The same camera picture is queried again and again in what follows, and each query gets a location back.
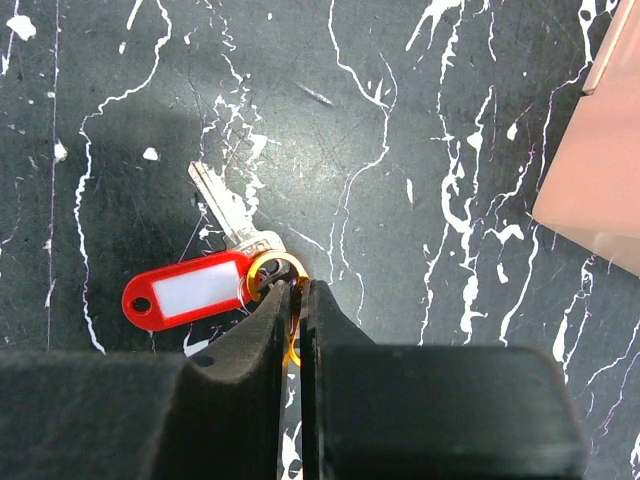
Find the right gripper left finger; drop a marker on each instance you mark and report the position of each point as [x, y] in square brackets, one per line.
[214, 415]

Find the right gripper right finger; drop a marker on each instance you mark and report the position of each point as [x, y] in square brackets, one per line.
[389, 411]

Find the orange keyring carabiner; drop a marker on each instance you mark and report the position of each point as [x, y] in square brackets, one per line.
[268, 264]

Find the key with red tag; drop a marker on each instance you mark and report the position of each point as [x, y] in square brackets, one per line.
[209, 285]

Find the orange file organizer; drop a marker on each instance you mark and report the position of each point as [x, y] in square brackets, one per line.
[590, 194]

